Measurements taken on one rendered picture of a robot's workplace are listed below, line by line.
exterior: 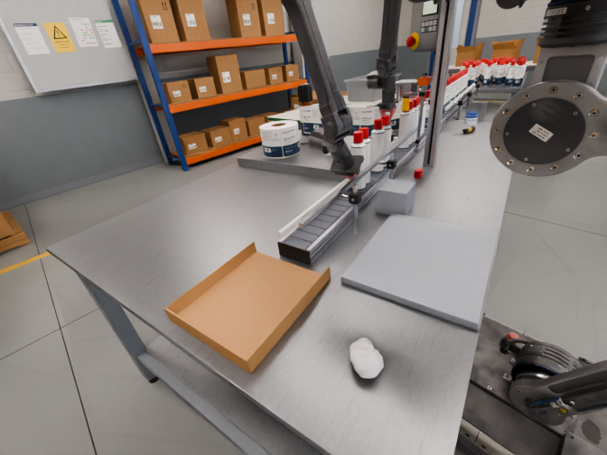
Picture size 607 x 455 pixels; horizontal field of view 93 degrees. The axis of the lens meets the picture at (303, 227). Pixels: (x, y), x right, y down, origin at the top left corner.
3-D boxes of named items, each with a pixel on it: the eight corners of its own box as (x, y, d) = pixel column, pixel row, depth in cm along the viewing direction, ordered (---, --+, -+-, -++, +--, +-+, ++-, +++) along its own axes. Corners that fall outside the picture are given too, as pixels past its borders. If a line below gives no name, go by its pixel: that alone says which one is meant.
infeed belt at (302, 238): (431, 122, 196) (431, 116, 194) (443, 123, 192) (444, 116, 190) (282, 253, 84) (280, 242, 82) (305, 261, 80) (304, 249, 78)
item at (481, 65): (462, 80, 329) (465, 60, 318) (524, 78, 299) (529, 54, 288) (453, 86, 298) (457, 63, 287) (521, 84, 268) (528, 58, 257)
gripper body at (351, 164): (337, 156, 101) (330, 143, 95) (365, 158, 95) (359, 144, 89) (331, 172, 99) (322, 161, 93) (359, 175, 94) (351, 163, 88)
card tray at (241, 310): (256, 252, 88) (253, 241, 86) (330, 278, 74) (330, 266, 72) (169, 320, 68) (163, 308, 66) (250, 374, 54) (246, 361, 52)
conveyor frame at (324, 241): (428, 124, 197) (429, 116, 195) (446, 125, 192) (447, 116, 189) (279, 255, 86) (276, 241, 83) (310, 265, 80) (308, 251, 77)
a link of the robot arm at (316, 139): (332, 125, 80) (351, 116, 84) (303, 116, 86) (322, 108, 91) (332, 164, 87) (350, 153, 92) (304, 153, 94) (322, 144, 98)
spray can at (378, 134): (373, 167, 124) (374, 117, 114) (385, 169, 122) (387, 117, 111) (368, 171, 121) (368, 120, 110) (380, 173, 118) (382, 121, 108)
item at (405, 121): (399, 145, 147) (402, 102, 136) (410, 146, 144) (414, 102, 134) (396, 148, 143) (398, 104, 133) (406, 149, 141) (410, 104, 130)
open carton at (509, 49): (484, 66, 531) (490, 41, 512) (494, 63, 554) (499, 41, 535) (512, 65, 501) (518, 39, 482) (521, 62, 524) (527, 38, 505)
